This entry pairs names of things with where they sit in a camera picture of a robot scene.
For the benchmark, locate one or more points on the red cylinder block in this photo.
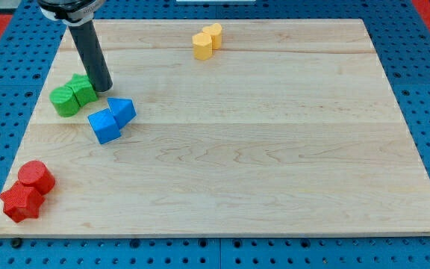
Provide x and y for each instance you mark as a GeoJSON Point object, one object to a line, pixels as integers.
{"type": "Point", "coordinates": [36, 174]}

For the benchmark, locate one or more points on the silver black robot wrist flange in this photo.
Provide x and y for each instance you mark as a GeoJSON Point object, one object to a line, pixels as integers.
{"type": "Point", "coordinates": [70, 12]}

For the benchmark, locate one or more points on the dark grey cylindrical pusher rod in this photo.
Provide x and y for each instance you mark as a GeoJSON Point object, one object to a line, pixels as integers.
{"type": "Point", "coordinates": [91, 55]}

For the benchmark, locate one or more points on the blue triangle block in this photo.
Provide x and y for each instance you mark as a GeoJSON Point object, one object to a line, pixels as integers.
{"type": "Point", "coordinates": [123, 110]}

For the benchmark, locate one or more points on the yellow heart block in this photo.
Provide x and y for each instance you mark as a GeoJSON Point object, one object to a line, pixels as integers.
{"type": "Point", "coordinates": [215, 31]}

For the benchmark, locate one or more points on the red star block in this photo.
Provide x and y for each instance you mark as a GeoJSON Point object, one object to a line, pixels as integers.
{"type": "Point", "coordinates": [21, 202]}

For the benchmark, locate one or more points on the green star block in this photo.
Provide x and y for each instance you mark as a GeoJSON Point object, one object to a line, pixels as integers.
{"type": "Point", "coordinates": [83, 89]}

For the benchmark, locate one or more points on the yellow hexagon block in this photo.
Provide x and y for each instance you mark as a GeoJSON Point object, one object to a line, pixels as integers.
{"type": "Point", "coordinates": [202, 46]}

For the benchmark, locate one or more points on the blue cube block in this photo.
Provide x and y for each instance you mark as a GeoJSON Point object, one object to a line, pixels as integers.
{"type": "Point", "coordinates": [104, 126]}

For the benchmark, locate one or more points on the light wooden board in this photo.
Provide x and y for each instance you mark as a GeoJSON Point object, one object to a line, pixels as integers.
{"type": "Point", "coordinates": [290, 130]}

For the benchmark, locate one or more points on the green cylinder block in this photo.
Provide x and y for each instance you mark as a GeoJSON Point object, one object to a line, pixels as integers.
{"type": "Point", "coordinates": [64, 101]}

